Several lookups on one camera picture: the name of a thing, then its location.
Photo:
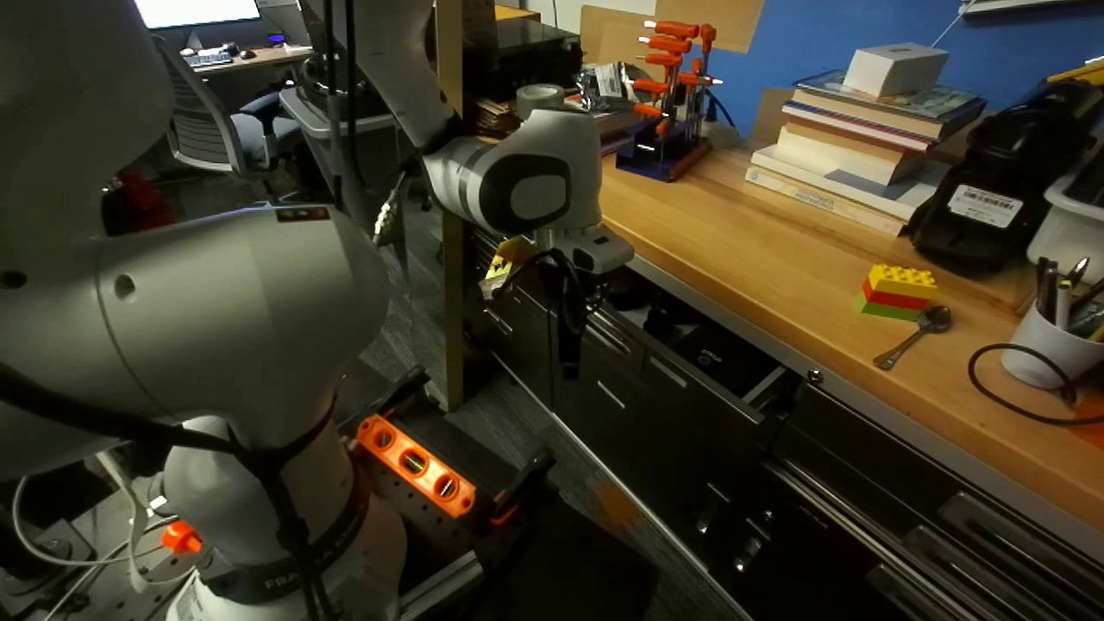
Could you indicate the orange spirit level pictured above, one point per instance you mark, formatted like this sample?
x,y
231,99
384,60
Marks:
x,y
415,468

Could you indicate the stack of books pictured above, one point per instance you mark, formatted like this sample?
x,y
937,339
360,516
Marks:
x,y
857,142

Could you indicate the orange hex key set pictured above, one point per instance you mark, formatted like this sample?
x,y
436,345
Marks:
x,y
675,103

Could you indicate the black drawer cabinet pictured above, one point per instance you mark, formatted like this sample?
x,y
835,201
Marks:
x,y
919,539

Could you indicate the white cup with pens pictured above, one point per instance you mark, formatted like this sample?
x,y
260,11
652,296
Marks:
x,y
1045,339

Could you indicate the dark metal spoon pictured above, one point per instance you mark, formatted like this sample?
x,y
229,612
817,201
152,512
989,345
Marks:
x,y
915,334

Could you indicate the computer monitor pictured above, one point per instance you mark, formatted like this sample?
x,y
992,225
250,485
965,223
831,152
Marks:
x,y
193,11

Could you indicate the brown cardboard sheet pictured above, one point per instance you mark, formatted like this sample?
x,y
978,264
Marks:
x,y
677,18

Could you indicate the grey office chair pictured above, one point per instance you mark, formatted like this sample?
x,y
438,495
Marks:
x,y
218,124

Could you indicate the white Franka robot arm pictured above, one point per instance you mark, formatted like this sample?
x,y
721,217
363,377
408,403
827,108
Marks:
x,y
208,321

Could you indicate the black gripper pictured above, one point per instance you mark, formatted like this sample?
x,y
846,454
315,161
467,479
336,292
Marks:
x,y
575,282

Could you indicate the small orange knob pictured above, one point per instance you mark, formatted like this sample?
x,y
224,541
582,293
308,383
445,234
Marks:
x,y
181,535

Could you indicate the white plastic bin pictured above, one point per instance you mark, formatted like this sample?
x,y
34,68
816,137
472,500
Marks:
x,y
1072,225

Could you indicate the wide tool drawer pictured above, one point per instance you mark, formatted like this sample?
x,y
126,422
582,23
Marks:
x,y
643,401

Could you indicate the colourful toy brick stack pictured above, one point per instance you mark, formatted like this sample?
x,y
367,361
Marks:
x,y
899,293

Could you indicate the silver metal part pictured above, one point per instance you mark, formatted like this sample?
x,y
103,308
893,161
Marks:
x,y
600,86

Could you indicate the black label printer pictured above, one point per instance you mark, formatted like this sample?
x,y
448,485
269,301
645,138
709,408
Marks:
x,y
989,194

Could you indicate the small white box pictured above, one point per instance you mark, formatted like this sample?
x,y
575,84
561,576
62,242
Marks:
x,y
892,69

